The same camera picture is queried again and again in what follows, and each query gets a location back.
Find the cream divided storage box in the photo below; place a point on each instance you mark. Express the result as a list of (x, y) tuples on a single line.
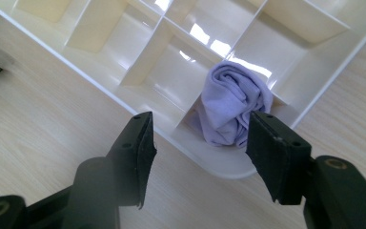
[(158, 63)]

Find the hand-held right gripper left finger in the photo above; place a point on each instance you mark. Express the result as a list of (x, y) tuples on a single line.
[(133, 159)]

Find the light purple sock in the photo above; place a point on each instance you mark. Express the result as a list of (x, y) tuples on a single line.
[(232, 101)]

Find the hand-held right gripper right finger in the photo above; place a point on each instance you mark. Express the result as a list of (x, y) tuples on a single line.
[(279, 159)]

